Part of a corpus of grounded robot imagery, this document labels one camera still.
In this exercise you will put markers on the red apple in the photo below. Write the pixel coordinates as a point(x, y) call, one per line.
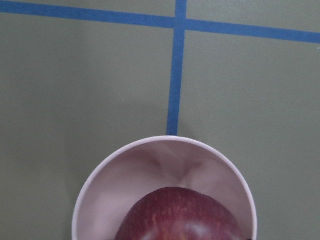
point(175, 213)

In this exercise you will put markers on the pink bowl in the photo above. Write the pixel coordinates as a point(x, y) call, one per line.
point(146, 165)

